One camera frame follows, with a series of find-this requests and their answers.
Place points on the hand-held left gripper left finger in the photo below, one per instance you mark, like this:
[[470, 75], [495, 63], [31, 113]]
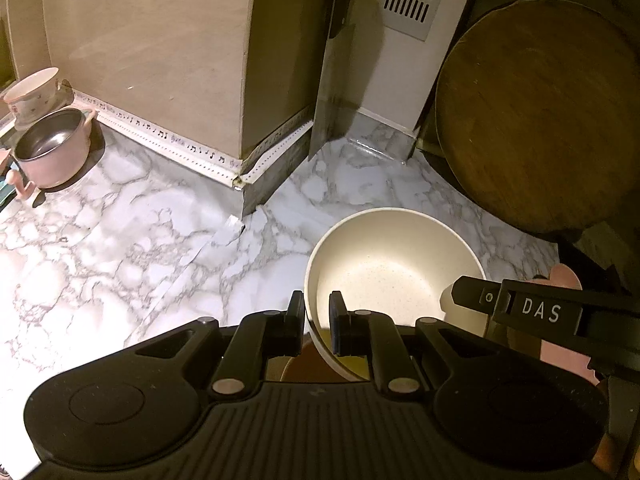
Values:
[[295, 325]]

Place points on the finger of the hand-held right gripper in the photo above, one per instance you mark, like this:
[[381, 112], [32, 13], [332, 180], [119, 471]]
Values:
[[470, 295]]

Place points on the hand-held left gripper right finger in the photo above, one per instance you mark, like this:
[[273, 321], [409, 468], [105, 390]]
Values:
[[340, 325]]

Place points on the pink animal-shaped dish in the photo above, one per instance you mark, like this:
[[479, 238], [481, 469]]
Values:
[[565, 357]]

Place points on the cream bowl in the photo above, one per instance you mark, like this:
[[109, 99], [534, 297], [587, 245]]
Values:
[[390, 260]]

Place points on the round wooden cutting board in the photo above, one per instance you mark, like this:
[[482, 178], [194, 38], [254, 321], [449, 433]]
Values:
[[540, 120]]

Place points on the kitchen cleaver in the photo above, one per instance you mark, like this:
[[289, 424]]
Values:
[[327, 100]]

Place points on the white vented appliance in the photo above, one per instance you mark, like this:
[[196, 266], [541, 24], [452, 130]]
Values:
[[400, 70]]

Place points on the pink steel-lined pot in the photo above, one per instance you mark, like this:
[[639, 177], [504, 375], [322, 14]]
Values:
[[55, 160]]

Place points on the floral white cup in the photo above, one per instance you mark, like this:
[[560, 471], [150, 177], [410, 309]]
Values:
[[35, 90]]

